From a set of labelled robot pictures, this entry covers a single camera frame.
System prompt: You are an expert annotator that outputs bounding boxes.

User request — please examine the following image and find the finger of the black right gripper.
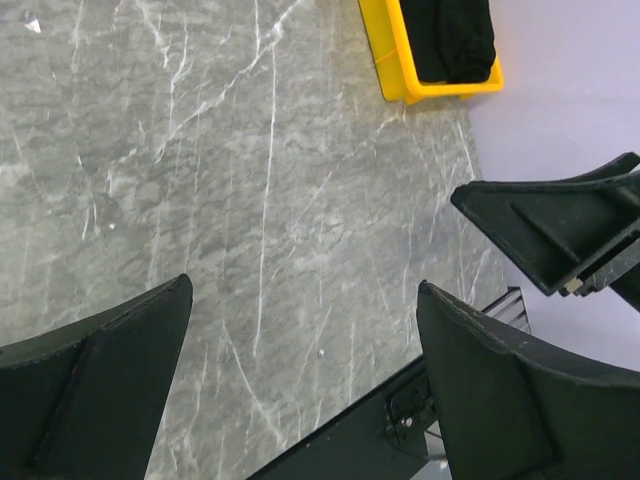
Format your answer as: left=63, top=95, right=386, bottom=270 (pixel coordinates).
left=451, top=152, right=639, bottom=296

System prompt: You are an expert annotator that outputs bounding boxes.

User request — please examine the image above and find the black t shirt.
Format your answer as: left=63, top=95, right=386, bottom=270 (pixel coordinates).
left=400, top=0, right=496, bottom=84

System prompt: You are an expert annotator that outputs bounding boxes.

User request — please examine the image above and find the yellow plastic bin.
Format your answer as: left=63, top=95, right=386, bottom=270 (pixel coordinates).
left=359, top=0, right=504, bottom=105

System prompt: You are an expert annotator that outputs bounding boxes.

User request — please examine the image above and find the aluminium rail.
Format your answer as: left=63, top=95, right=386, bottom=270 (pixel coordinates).
left=482, top=287, right=531, bottom=334

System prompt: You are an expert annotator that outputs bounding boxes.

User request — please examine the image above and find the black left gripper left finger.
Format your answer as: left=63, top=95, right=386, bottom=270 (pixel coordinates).
left=1, top=274, right=193, bottom=479

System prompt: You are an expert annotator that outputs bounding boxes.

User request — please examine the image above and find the black base crossbar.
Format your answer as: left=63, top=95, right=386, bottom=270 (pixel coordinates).
left=251, top=357, right=452, bottom=479

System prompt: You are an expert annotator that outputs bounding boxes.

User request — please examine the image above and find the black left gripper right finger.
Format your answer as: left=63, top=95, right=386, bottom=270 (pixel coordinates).
left=416, top=281, right=639, bottom=479

